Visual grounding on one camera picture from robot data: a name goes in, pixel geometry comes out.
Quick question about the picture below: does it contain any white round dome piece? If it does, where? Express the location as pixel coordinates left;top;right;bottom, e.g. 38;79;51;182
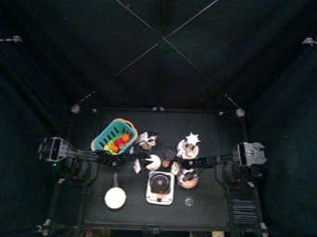
145;154;162;171

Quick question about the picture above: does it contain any white toy citrus juicer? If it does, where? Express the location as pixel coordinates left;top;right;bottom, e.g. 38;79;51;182
176;131;202;160

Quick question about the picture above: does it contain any teal toy basket orange rim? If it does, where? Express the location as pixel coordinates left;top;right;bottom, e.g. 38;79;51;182
91;118;139;156

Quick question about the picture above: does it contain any white toy induction cooker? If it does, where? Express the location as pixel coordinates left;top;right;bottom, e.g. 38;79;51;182
145;170;177;206

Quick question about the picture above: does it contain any white toy frying pan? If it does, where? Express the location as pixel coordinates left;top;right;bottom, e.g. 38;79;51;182
103;172;129;210

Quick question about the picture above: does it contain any white toy kettle black handle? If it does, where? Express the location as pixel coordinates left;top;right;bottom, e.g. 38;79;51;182
177;168;201;190

